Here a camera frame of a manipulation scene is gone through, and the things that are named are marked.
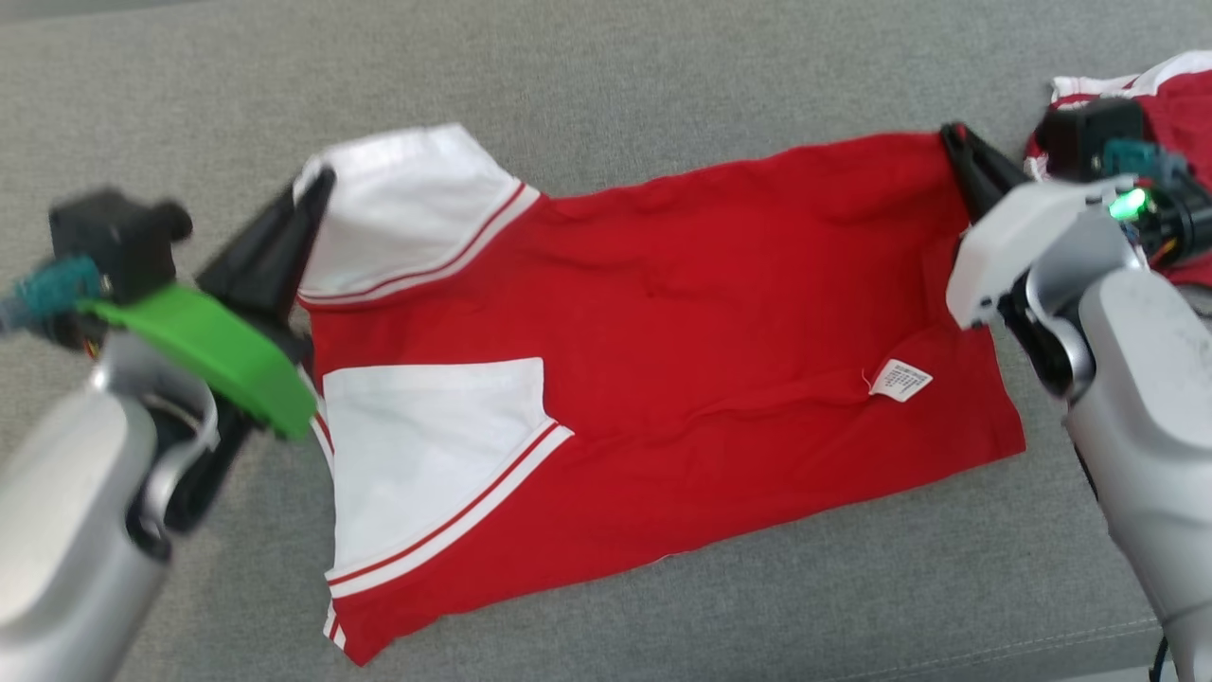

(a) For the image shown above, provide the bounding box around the grey fabric sofa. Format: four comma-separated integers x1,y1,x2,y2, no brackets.
0,0,1212,682

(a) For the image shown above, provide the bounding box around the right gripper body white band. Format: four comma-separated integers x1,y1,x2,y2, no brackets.
945,173,1152,400

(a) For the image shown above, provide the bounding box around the red garment with white stripes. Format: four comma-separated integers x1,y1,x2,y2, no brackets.
1025,49,1212,291

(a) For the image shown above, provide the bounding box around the right cable with teal plug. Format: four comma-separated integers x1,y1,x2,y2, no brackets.
1102,137,1212,272

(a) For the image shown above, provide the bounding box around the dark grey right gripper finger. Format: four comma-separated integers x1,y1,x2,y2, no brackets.
939,126,997,225
951,122,1030,192

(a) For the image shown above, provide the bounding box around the cable with teal plug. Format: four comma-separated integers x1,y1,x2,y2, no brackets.
1102,137,1212,272
0,256,103,334

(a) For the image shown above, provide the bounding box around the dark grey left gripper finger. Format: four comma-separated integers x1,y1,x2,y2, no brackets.
194,169,323,306
239,169,339,330

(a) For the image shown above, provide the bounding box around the red shirt with white sleeves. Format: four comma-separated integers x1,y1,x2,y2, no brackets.
294,121,1029,668

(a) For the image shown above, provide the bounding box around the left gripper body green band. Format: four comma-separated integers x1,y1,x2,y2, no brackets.
80,282,321,533

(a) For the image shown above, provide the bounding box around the left cable with teal plug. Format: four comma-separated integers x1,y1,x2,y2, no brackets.
0,256,103,334

